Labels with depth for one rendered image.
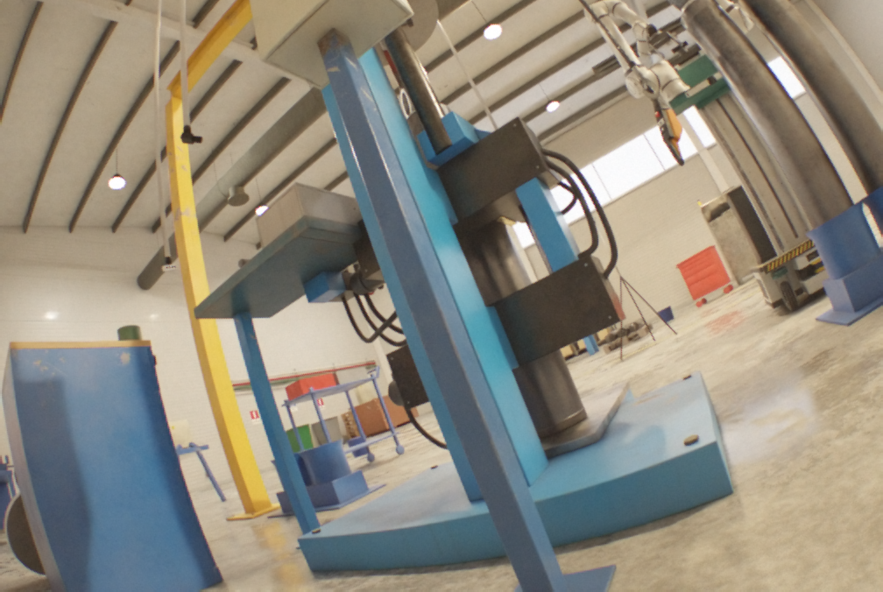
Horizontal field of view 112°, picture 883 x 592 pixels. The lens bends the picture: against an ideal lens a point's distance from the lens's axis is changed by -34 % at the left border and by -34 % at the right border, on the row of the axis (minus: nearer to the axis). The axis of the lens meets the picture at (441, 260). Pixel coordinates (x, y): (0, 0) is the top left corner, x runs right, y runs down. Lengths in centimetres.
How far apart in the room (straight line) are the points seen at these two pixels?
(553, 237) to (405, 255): 63
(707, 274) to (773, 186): 561
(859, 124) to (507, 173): 150
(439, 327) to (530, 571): 42
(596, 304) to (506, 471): 66
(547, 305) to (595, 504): 58
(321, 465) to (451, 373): 215
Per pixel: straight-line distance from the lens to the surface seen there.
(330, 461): 278
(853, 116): 212
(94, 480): 167
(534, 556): 74
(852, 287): 193
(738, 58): 209
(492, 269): 155
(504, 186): 135
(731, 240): 920
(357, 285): 181
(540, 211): 129
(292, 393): 446
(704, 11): 220
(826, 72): 216
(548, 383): 152
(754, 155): 314
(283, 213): 151
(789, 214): 310
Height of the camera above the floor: 40
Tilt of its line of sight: 16 degrees up
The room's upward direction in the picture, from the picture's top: 22 degrees counter-clockwise
